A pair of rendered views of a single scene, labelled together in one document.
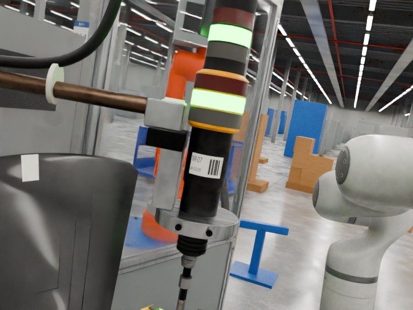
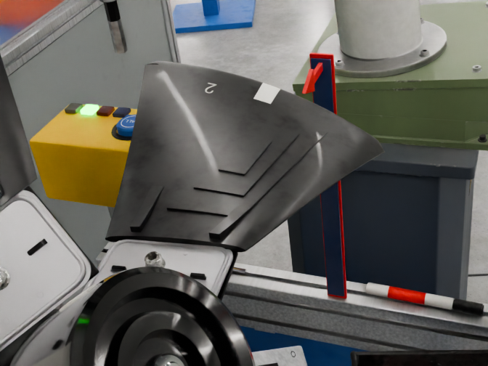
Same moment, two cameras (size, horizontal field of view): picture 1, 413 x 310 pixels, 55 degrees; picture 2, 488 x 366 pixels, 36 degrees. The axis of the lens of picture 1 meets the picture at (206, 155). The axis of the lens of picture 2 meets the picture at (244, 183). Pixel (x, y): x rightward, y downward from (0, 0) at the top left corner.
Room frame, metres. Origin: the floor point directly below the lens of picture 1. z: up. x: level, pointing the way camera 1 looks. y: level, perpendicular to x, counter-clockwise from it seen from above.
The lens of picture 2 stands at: (-0.05, 0.01, 1.52)
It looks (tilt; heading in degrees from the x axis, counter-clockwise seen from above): 34 degrees down; 349
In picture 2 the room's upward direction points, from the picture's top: 8 degrees counter-clockwise
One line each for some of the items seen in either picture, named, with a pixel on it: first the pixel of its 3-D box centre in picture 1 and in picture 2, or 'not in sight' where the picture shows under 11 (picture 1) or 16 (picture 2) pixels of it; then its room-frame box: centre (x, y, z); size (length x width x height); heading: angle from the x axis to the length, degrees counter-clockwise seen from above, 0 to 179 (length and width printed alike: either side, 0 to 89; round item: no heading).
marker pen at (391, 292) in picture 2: not in sight; (423, 298); (0.56, -0.30, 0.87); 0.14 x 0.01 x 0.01; 52
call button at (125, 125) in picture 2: not in sight; (133, 126); (0.77, -0.01, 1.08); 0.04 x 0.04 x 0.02
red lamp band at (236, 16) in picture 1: (232, 21); not in sight; (0.33, 0.00, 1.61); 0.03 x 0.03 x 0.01
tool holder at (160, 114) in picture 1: (193, 166); not in sight; (0.33, 0.01, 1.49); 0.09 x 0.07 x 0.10; 89
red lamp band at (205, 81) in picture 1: (220, 85); not in sight; (0.33, 0.00, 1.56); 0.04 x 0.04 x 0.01
